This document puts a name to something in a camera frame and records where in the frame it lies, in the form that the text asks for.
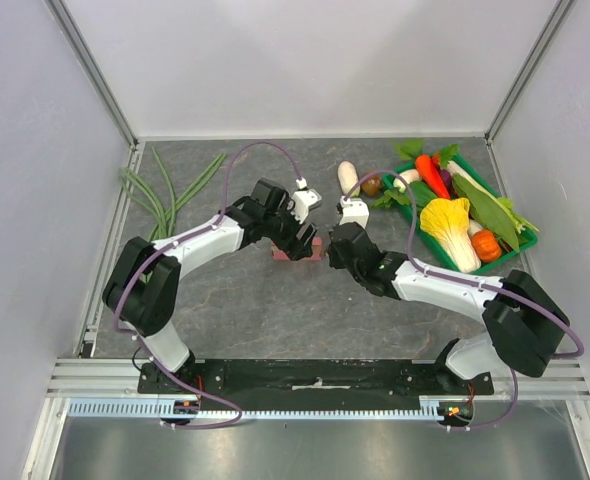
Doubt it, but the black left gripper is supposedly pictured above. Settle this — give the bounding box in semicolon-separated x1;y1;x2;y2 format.
263;197;317;261

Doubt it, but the pink express box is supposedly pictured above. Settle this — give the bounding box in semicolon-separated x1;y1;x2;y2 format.
271;236;324;261

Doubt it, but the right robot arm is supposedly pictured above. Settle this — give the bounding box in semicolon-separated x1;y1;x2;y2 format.
328;222;570;394

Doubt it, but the brown mushroom toy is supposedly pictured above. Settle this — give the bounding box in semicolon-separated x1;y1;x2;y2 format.
360;174;382;198

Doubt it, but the green plastic tray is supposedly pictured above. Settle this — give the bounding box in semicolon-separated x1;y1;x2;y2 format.
398;154;538;274

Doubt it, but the white radish toy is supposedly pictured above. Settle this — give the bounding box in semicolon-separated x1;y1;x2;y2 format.
337;161;360;197

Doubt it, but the green leafy vegetable toy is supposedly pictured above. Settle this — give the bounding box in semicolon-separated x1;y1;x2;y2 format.
370;181;438;221

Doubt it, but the white turnip toy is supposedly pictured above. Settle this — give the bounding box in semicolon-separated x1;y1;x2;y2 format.
393;169;421;193

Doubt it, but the yellow cabbage toy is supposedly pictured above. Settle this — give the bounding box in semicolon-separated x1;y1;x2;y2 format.
420;198;481;273

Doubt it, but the orange carrot toy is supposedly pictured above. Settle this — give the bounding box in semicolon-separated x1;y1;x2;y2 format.
415;155;451;200

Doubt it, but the green long beans bundle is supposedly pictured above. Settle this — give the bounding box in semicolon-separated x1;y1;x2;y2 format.
117;142;230;253

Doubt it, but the orange pumpkin toy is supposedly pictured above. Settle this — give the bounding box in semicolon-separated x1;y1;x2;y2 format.
471;230;502;263

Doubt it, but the green corn toy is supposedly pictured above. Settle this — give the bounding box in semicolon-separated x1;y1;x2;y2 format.
452;174;531;242

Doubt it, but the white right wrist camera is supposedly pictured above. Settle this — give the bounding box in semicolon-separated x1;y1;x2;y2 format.
338;196;370;228

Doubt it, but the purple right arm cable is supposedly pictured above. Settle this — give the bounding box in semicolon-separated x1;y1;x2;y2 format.
343;169;586;431

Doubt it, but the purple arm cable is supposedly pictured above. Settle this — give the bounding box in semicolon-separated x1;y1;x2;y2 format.
343;169;586;431
112;142;309;430

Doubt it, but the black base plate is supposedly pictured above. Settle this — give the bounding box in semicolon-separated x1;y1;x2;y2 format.
137;357;496;399

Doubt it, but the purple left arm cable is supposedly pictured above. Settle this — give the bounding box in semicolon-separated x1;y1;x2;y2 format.
112;142;309;430

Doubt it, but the white cable duct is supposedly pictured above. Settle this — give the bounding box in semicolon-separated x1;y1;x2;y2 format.
67;397;476;420

